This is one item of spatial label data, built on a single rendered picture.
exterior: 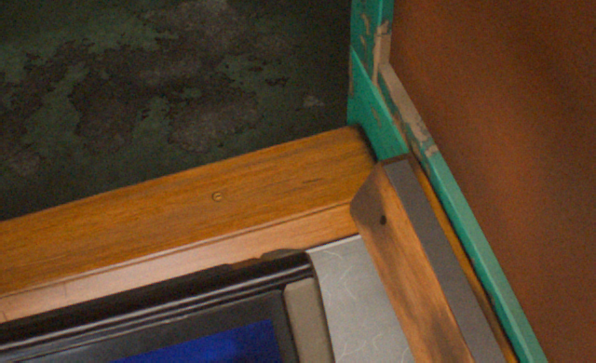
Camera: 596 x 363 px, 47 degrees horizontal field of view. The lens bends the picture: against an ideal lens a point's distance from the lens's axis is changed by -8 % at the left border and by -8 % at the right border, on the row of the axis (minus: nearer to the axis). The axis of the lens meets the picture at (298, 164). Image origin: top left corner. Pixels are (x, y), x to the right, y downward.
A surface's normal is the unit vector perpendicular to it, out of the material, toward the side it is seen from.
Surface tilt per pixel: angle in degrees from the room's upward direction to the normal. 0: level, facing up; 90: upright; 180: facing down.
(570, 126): 90
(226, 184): 0
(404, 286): 68
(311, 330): 58
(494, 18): 90
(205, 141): 0
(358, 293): 0
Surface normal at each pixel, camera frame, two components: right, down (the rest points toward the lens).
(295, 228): 0.20, 0.11
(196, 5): -0.03, -0.60
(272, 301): 0.25, 0.32
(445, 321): -0.88, 0.00
